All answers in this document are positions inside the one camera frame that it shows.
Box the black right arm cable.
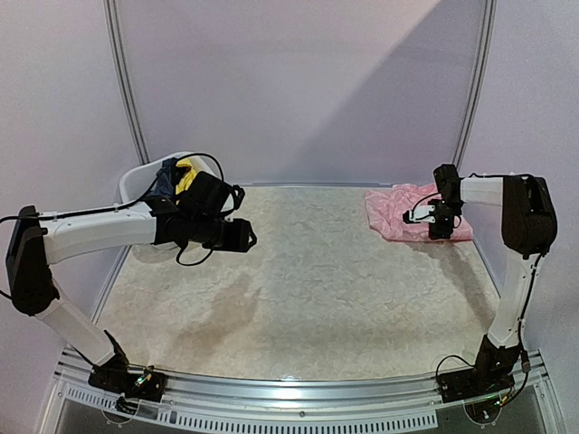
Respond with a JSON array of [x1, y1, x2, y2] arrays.
[[406, 171, 544, 363]]

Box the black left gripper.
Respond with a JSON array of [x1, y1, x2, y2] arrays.
[[191, 213, 258, 252]]

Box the aluminium front rail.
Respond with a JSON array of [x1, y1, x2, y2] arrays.
[[39, 350, 565, 433]]

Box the white plastic laundry basket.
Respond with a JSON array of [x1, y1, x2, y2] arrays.
[[119, 151, 222, 203]]

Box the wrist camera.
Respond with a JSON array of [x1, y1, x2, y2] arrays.
[[403, 205, 435, 224], [177, 172, 245, 218]]

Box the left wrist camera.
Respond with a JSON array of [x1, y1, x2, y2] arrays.
[[177, 172, 245, 218]]

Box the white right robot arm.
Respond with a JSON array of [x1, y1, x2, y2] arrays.
[[428, 164, 557, 351]]

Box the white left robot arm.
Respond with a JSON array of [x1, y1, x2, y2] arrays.
[[5, 199, 257, 392]]

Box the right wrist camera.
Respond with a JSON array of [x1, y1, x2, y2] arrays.
[[403, 205, 435, 224]]

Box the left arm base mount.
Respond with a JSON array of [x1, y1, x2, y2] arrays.
[[88, 354, 167, 402]]

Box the yellow garment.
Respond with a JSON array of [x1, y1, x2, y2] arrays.
[[175, 157, 197, 195]]

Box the dark blue garment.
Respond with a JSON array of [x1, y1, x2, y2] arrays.
[[148, 157, 177, 199]]

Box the aluminium frame post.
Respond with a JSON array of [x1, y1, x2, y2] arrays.
[[103, 0, 150, 165], [452, 0, 498, 171]]

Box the left aluminium frame post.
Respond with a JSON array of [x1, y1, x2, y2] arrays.
[[103, 0, 150, 165]]

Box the right aluminium frame post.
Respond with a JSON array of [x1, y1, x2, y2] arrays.
[[452, 0, 498, 171]]

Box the pink patterned shorts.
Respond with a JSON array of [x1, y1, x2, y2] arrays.
[[364, 182, 475, 244]]

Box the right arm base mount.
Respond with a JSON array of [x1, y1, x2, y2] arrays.
[[435, 336, 530, 403]]

